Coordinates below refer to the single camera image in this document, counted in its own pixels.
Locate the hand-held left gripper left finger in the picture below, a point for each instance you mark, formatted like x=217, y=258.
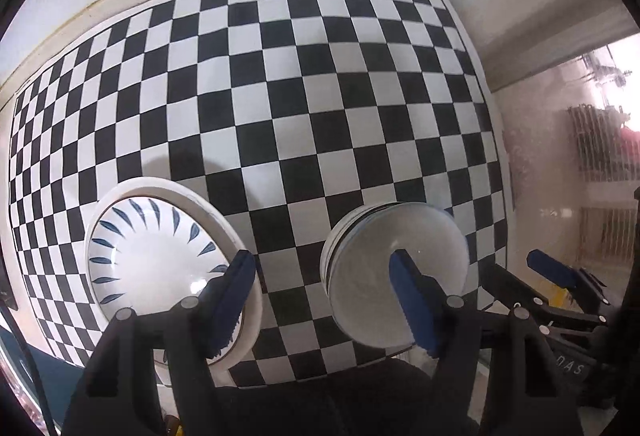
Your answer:
x=232, y=301

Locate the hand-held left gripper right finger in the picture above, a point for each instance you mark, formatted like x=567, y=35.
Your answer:
x=412, y=306

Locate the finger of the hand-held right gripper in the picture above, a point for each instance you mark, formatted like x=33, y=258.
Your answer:
x=550, y=266
x=505, y=283

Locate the blue striped white plate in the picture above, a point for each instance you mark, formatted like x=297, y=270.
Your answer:
x=150, y=256

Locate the large white floral plate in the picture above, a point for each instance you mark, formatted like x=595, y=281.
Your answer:
x=202, y=202

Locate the white radiator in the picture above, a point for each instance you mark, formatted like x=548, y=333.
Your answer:
x=597, y=146

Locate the black white checkered mat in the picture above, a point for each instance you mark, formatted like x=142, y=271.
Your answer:
x=300, y=116

